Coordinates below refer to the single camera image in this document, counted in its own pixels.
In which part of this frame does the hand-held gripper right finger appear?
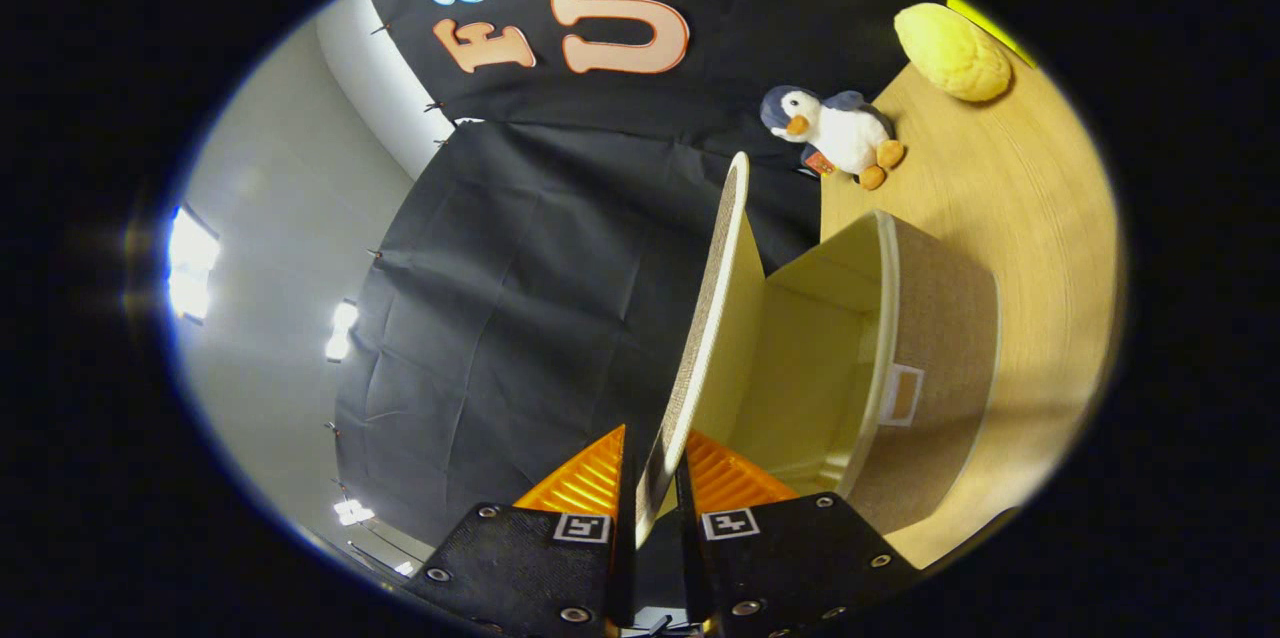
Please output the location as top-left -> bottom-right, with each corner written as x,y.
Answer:
672,430 -> 926,638

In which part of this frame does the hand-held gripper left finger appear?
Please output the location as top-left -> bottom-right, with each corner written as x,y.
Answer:
405,423 -> 641,638

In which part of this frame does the brown fabric storage box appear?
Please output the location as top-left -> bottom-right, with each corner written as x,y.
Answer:
635,151 -> 1001,551

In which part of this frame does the penguin plush toy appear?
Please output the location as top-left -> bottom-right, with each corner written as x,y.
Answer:
759,85 -> 906,191

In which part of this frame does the yellow round plush bun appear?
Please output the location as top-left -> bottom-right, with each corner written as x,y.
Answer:
893,3 -> 1013,103

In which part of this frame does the yellow book with red circle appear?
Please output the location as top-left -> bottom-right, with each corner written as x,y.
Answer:
945,0 -> 1036,67

